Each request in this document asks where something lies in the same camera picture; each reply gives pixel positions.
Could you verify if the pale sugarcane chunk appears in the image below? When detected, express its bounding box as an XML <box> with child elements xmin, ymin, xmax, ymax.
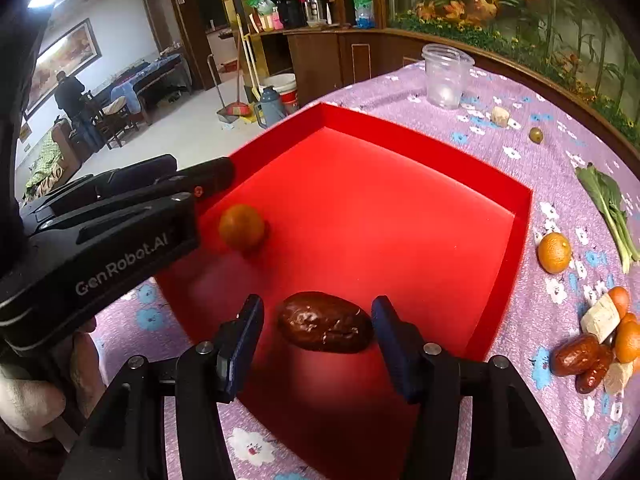
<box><xmin>603</xmin><ymin>361</ymin><xmax>634</xmax><ymax>396</ymax></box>
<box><xmin>490</xmin><ymin>106</ymin><xmax>510</xmax><ymax>128</ymax></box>
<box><xmin>580</xmin><ymin>292</ymin><xmax>620</xmax><ymax>344</ymax></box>

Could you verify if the left gloved hand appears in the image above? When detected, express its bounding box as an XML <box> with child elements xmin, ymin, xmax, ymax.
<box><xmin>1</xmin><ymin>318</ymin><xmax>105</xmax><ymax>442</ymax></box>

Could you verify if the clear plastic cup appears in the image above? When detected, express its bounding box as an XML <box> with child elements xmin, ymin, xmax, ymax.
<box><xmin>422</xmin><ymin>44</ymin><xmax>475</xmax><ymax>110</ymax></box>

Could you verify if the framed wall painting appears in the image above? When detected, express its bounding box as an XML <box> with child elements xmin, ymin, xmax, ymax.
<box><xmin>23</xmin><ymin>18</ymin><xmax>102</xmax><ymax>119</ymax></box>

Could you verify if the green bok choy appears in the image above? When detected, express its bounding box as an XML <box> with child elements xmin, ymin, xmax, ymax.
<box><xmin>575</xmin><ymin>162</ymin><xmax>639</xmax><ymax>274</ymax></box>

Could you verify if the small green fruit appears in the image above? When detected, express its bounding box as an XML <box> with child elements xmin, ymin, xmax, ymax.
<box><xmin>528</xmin><ymin>127</ymin><xmax>544</xmax><ymax>144</ymax></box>

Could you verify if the dark red date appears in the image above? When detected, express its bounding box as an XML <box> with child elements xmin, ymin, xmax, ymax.
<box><xmin>277</xmin><ymin>292</ymin><xmax>374</xmax><ymax>353</ymax></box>

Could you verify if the water bottle green label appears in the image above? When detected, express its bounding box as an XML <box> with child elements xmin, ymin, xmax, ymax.
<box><xmin>352</xmin><ymin>0</ymin><xmax>375</xmax><ymax>29</ymax></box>

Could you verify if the red tray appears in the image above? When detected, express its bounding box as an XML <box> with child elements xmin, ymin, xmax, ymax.
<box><xmin>156</xmin><ymin>103</ymin><xmax>533</xmax><ymax>479</ymax></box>

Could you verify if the white red bucket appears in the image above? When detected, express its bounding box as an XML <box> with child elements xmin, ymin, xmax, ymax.
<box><xmin>262</xmin><ymin>73</ymin><xmax>299</xmax><ymax>115</ymax></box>

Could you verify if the purple floral tablecloth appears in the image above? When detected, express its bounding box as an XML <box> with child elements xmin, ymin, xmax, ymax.
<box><xmin>91</xmin><ymin>62</ymin><xmax>639</xmax><ymax>479</ymax></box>

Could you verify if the black coffee maker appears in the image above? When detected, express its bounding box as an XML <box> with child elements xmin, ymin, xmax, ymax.
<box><xmin>304</xmin><ymin>0</ymin><xmax>333</xmax><ymax>26</ymax></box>

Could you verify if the brown date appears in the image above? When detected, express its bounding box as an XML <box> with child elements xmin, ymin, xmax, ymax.
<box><xmin>575</xmin><ymin>344</ymin><xmax>614</xmax><ymax>394</ymax></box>
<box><xmin>549</xmin><ymin>333</ymin><xmax>600</xmax><ymax>377</ymax></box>

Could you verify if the person in dark clothes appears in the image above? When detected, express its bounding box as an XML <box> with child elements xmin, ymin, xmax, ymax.
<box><xmin>54</xmin><ymin>70</ymin><xmax>104</xmax><ymax>153</ymax></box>

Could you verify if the grey thermos jug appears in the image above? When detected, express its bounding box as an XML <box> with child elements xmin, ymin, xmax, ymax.
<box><xmin>254</xmin><ymin>86</ymin><xmax>286</xmax><ymax>129</ymax></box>

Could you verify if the wooden cabinet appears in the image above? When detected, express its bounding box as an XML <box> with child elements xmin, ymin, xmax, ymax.
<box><xmin>249</xmin><ymin>24</ymin><xmax>432</xmax><ymax>106</ymax></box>

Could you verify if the dark table with cloth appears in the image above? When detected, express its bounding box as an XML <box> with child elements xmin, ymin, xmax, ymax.
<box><xmin>94</xmin><ymin>53</ymin><xmax>192</xmax><ymax>114</ymax></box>

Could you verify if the small orange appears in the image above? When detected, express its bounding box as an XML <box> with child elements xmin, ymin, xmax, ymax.
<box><xmin>218</xmin><ymin>204</ymin><xmax>266</xmax><ymax>252</ymax></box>

